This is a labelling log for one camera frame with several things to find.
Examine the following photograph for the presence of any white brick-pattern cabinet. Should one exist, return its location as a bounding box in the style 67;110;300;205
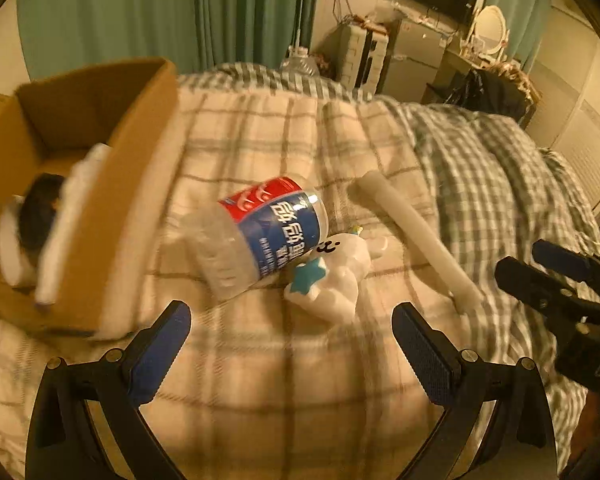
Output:
336;24;390;90

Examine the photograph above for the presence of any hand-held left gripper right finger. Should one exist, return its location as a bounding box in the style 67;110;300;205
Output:
391;302;561;480

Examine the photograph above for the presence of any clear plastic bottle blue label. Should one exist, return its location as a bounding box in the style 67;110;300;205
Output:
182;174;329;304

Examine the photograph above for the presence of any black bag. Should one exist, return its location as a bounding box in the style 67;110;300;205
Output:
459;66;527;122

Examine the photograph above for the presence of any beige plaid bed sheet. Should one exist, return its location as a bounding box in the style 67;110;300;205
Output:
0;85;486;480

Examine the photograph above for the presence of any person's right forearm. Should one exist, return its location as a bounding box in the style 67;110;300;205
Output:
571;389;600;480

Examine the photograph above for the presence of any white oval mirror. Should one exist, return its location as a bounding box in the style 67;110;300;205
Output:
472;5;509;59

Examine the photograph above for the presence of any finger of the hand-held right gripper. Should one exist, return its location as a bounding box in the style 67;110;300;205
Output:
532;238;600;286
495;256;588;328

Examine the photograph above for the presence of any white cylinder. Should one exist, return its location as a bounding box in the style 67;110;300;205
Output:
0;200;42;289

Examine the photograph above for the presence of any brown cardboard box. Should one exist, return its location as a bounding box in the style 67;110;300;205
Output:
0;57;181;342

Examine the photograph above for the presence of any grey refrigerator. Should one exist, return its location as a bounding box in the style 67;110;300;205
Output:
384;19;449;104

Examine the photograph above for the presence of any green checked quilt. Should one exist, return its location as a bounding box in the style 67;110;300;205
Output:
177;62;600;480

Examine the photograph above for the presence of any white plastic tube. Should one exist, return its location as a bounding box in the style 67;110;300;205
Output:
349;170;484;317

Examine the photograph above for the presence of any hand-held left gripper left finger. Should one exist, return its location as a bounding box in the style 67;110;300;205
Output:
26;300;193;480

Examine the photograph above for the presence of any white plush toy blue star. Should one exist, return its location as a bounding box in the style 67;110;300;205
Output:
285;227;389;324

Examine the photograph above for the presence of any clear plastic water jug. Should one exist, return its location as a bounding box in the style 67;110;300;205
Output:
280;45;322;77

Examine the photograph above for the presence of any white wardrobe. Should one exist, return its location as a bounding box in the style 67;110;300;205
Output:
524;0;600;223

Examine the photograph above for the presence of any black round object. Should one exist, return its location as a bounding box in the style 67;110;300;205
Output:
17;172;69;262

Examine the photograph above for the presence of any white foam sheet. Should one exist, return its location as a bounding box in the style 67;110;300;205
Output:
34;142;114;307

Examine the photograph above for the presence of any green curtain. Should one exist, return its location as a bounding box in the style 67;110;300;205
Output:
16;0;322;92
484;0;552;63

